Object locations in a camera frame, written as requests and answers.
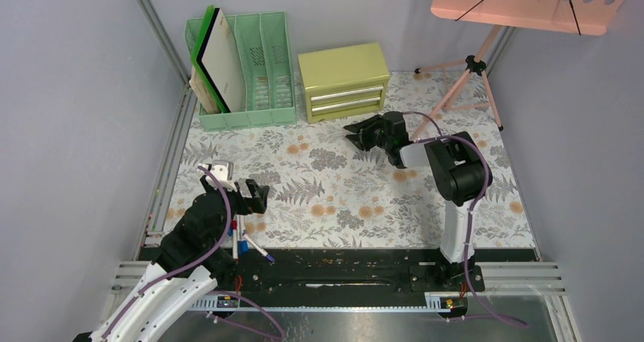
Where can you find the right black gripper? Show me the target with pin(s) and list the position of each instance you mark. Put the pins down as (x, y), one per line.
(365, 127)

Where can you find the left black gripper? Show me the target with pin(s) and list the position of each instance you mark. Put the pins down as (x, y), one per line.
(257, 204)

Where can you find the white blue marker pen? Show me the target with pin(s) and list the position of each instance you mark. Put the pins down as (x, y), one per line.
(262, 251)

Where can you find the yellow-green drawer cabinet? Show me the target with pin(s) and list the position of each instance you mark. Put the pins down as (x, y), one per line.
(343, 82)

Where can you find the purple cartoon book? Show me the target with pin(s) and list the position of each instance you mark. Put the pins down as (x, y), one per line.
(215, 107)

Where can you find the green Treehouse book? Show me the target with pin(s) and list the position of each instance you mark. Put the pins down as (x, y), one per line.
(201, 92)

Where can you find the white perforated board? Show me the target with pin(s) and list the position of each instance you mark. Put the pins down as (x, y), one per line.
(223, 63)

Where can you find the green clip file folder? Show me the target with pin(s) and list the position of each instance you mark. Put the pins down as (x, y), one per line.
(197, 55)

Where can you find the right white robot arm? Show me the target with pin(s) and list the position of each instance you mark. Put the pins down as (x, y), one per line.
(459, 170)

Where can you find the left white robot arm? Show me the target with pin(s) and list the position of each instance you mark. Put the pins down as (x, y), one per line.
(189, 263)

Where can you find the white red marker pen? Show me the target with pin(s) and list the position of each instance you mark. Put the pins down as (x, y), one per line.
(234, 234)

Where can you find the floral table mat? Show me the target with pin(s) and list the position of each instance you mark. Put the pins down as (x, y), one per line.
(325, 193)

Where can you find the mint green file organizer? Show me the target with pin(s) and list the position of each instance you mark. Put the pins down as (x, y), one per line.
(263, 46)

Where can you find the pink music stand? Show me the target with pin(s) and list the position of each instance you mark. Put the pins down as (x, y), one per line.
(561, 63)

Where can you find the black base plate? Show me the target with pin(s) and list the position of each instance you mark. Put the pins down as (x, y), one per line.
(343, 278)

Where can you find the aluminium rail frame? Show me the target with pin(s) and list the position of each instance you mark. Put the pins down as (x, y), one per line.
(164, 183)

